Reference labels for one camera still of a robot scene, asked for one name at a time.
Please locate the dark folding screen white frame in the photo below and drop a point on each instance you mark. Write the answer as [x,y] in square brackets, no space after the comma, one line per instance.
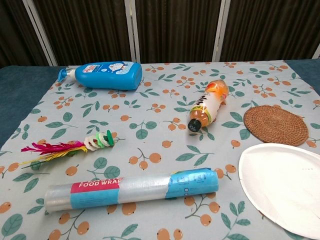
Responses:
[175,27]

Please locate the small colourful toy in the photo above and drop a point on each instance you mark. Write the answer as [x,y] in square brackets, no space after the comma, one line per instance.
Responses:
[106,140]

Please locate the orange juice plastic bottle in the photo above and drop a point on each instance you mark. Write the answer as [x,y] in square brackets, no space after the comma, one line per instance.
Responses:
[205,107]

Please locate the floral leaf print tablecloth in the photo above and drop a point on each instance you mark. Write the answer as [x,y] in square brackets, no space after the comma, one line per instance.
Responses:
[160,102]

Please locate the round woven rattan coaster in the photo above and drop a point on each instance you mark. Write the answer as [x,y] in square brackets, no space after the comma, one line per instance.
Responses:
[275,126]

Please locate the blue pump soap bottle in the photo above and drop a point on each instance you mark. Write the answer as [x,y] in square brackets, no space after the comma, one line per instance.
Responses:
[110,76]

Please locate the plastic food wrap roll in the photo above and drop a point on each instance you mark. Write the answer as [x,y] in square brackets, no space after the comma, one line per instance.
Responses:
[130,190]

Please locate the white paper plate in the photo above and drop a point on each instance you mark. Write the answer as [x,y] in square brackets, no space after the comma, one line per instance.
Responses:
[282,185]

